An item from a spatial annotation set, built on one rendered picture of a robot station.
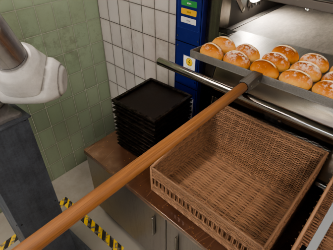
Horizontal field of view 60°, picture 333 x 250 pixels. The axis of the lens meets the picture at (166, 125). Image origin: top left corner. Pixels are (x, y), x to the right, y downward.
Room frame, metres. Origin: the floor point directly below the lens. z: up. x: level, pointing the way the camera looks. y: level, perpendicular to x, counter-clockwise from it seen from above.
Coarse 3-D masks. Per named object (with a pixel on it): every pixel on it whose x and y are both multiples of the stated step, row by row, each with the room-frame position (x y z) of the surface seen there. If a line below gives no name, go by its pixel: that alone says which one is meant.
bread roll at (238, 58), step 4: (228, 52) 0.94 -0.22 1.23; (232, 52) 0.93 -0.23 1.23; (236, 52) 0.92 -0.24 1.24; (240, 52) 0.92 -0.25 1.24; (224, 56) 0.94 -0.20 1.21; (228, 56) 0.92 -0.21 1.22; (232, 56) 0.91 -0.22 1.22; (236, 56) 0.91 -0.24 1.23; (240, 56) 0.90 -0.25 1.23; (244, 56) 0.90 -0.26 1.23; (224, 60) 0.93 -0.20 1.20; (228, 60) 0.92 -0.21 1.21; (232, 60) 0.91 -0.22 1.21; (236, 60) 0.90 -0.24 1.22; (240, 60) 0.89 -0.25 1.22; (244, 60) 0.89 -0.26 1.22; (248, 60) 0.90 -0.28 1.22; (236, 64) 0.89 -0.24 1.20; (240, 64) 0.89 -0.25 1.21; (244, 64) 0.89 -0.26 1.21; (248, 64) 0.89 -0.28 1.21
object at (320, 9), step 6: (270, 0) 0.97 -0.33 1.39; (276, 0) 0.95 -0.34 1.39; (282, 0) 0.94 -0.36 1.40; (288, 0) 0.93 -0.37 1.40; (294, 0) 0.92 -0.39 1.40; (300, 0) 0.91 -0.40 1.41; (306, 0) 0.89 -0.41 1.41; (312, 0) 0.88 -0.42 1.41; (300, 6) 0.90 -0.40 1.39; (306, 6) 0.89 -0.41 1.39; (312, 6) 0.88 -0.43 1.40; (318, 6) 0.87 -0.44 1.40; (324, 6) 0.86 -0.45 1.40; (330, 6) 0.85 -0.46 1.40; (330, 12) 0.84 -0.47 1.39
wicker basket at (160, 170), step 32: (224, 128) 1.13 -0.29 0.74; (256, 128) 1.04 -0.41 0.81; (160, 160) 0.90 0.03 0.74; (192, 160) 1.05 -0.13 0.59; (224, 160) 1.05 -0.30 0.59; (256, 160) 0.97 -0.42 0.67; (288, 160) 0.90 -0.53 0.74; (320, 160) 0.81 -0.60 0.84; (160, 192) 0.84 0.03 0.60; (192, 192) 0.85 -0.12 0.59; (224, 192) 0.85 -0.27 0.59; (256, 192) 0.85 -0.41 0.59; (288, 192) 0.83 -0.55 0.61; (224, 224) 0.61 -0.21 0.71; (256, 224) 0.69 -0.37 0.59; (288, 224) 0.68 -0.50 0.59
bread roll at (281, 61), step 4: (272, 52) 0.93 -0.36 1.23; (276, 52) 0.92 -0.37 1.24; (264, 56) 0.93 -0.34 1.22; (268, 56) 0.91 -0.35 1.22; (272, 56) 0.90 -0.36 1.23; (276, 56) 0.90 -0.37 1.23; (280, 56) 0.89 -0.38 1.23; (284, 56) 0.90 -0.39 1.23; (272, 60) 0.89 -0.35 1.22; (276, 60) 0.89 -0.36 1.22; (280, 60) 0.88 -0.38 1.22; (284, 60) 0.88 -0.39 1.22; (288, 60) 0.89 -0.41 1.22; (276, 64) 0.88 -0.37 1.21; (280, 64) 0.88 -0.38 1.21; (284, 64) 0.88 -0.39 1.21; (288, 64) 0.88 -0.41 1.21; (280, 68) 0.87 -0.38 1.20; (284, 68) 0.87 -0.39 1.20
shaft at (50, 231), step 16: (224, 96) 0.68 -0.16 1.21; (208, 112) 0.61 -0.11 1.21; (192, 128) 0.55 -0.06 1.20; (160, 144) 0.48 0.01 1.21; (176, 144) 0.50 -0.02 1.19; (144, 160) 0.43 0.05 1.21; (112, 176) 0.39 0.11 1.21; (128, 176) 0.39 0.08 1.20; (96, 192) 0.35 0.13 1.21; (112, 192) 0.36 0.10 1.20; (80, 208) 0.31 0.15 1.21; (48, 224) 0.28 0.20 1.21; (64, 224) 0.29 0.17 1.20; (32, 240) 0.25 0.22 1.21; (48, 240) 0.26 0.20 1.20
